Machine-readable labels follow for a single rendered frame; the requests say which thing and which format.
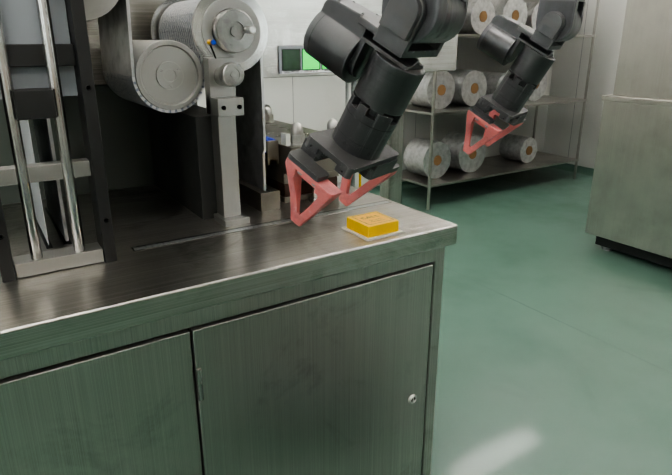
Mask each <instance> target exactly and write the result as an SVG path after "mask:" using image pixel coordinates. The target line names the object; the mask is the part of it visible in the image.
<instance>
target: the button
mask: <svg viewBox="0 0 672 475"><path fill-rule="evenodd" d="M347 228H348V229H350V230H352V231H354V232H356V233H359V234H361V235H363V236H365V237H367V238H371V237H375V236H379V235H384V234H388V233H393V232H397V231H399V221H398V220H397V219H394V218H392V217H389V216H387V215H384V214H382V213H379V212H377V211H375V212H370V213H365V214H360V215H355V216H350V217H347Z"/></svg>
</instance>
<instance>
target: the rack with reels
mask: <svg viewBox="0 0 672 475"><path fill-rule="evenodd" d="M599 4H600V0H597V2H596V10H595V17H594V24H593V32H592V35H576V36H575V37H592V39H591V47H590V54H589V62H588V69H587V77H586V84H585V92H584V99H580V98H570V97H559V96H549V95H543V94H544V92H545V90H546V86H547V75H546V74H545V76H544V77H543V79H542V80H541V82H540V83H539V85H538V86H537V87H536V89H535V90H534V92H533V93H532V95H531V96H530V98H529V99H528V101H527V102H526V103H525V105H524V106H523V107H530V106H536V108H535V118H534V127H533V136H532V138H531V137H525V136H519V135H513V134H507V135H506V136H504V137H503V139H502V140H501V143H500V146H499V152H500V155H497V156H491V157H485V154H486V146H485V145H483V146H482V147H480V148H479V149H477V150H476V151H474V152H473V153H471V154H470V155H468V154H467V153H465V152H464V151H463V146H464V140H465V133H462V132H456V131H452V132H449V133H448V134H446V135H445V136H444V138H443V139H442V141H441V142H439V141H434V140H433V137H434V118H435V115H445V114H455V113H466V112H468V110H469V109H470V107H471V106H474V105H475V104H476V102H477V101H478V99H479V98H481V97H482V96H483V95H488V94H492V93H494V92H495V90H496V89H497V87H498V86H499V84H500V82H501V81H502V79H503V78H504V76H505V75H506V73H507V72H508V70H511V69H510V68H509V69H508V70H507V72H506V73H502V72H483V73H482V72H481V71H479V70H468V69H456V70H455V71H434V72H426V73H425V75H424V77H423V79H422V81H421V82H420V84H419V86H418V88H417V90H416V91H415V93H414V95H413V97H412V99H411V100H410V102H411V103H412V104H410V105H408V106H407V108H406V109H405V111H407V112H413V113H420V114H426V115H431V128H430V140H429V139H425V138H415V139H413V140H412V141H410V142H409V144H408V145H407V147H406V149H405V151H404V157H403V159H404V165H405V167H406V169H407V170H402V180H404V181H408V182H411V183H414V184H417V185H420V186H424V187H427V205H426V210H430V192H431V188H433V187H438V186H444V185H449V184H455V183H460V182H466V181H471V180H477V179H482V178H488V177H493V176H499V175H504V174H510V173H515V172H521V171H526V170H532V169H537V168H543V167H548V166H554V165H560V164H565V163H571V162H575V167H574V174H573V179H576V173H577V166H578V161H579V151H580V144H581V137H582V129H583V122H584V114H585V107H586V101H587V92H588V85H589V77H590V70H591V63H592V55H593V48H594V40H595V37H596V35H595V33H596V26H597V18H598V11H599ZM538 6H539V2H528V3H525V1H524V0H468V7H467V15H466V20H465V23H464V25H463V27H462V29H461V30H460V32H459V33H458V37H480V35H481V34H482V32H483V31H484V29H485V28H486V27H487V25H488V24H489V23H490V22H491V21H492V19H493V17H494V16H496V15H505V16H509V17H510V18H512V19H514V20H516V21H518V22H520V23H522V24H525V25H526V26H529V27H531V28H532V29H534V30H536V18H537V12H538ZM573 102H583V107H582V114H581V122H580V129H579V137H578V144H577V152H576V158H571V157H565V156H560V155H555V154H550V153H545V152H539V151H537V142H536V140H535V133H536V124H537V115H538V106H541V105H551V104H562V103H573Z"/></svg>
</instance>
